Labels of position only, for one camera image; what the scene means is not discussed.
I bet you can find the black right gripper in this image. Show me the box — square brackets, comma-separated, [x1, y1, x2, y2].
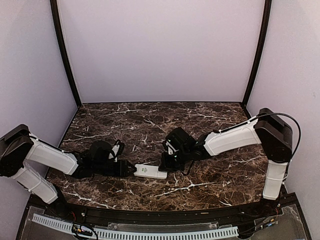
[158, 147, 191, 172]

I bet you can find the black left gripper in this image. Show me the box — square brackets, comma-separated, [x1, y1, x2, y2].
[93, 160, 137, 178]

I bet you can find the white remote control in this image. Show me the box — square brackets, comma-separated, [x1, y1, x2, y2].
[133, 164, 168, 180]

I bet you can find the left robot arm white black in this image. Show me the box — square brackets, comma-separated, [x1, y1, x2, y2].
[0, 124, 137, 218]

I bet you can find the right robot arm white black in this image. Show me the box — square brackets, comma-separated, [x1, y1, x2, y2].
[159, 108, 298, 217]

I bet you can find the small circuit board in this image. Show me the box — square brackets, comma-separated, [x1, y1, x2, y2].
[71, 224, 93, 237]

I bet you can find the black front frame rail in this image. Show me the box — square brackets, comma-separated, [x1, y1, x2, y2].
[27, 193, 303, 226]

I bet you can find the white slotted cable duct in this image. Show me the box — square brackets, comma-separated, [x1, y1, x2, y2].
[31, 213, 239, 240]

